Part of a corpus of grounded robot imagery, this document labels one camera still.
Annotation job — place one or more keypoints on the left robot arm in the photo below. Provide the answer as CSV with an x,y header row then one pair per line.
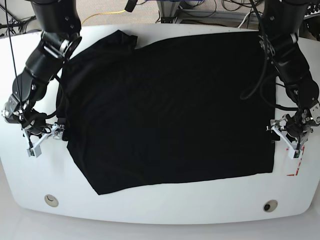
x,y
278,32

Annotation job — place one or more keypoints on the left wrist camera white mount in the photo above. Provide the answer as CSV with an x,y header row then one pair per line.
x,y
294,149

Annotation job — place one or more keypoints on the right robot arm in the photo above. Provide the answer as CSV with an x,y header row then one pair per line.
x,y
60,36

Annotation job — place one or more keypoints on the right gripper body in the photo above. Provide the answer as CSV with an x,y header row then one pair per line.
x,y
56,131

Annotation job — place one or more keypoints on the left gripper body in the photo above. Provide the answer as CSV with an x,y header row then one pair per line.
x,y
294,127

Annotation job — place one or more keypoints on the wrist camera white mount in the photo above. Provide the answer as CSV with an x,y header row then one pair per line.
x,y
34,149
294,149

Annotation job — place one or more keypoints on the right table cable grommet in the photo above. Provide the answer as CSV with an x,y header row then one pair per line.
x,y
270,206

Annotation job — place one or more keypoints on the red tape rectangle marking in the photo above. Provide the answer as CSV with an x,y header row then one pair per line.
x,y
291,167

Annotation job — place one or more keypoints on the table cable grommet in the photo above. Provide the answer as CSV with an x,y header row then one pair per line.
x,y
270,206
51,200

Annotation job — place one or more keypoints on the aluminium frame post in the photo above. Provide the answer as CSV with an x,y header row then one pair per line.
x,y
168,11

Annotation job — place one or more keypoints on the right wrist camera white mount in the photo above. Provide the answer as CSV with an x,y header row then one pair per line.
x,y
34,149

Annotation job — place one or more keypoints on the black T-shirt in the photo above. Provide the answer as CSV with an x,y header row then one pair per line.
x,y
166,113

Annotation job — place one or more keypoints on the left table cable grommet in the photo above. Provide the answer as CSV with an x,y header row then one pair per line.
x,y
51,200

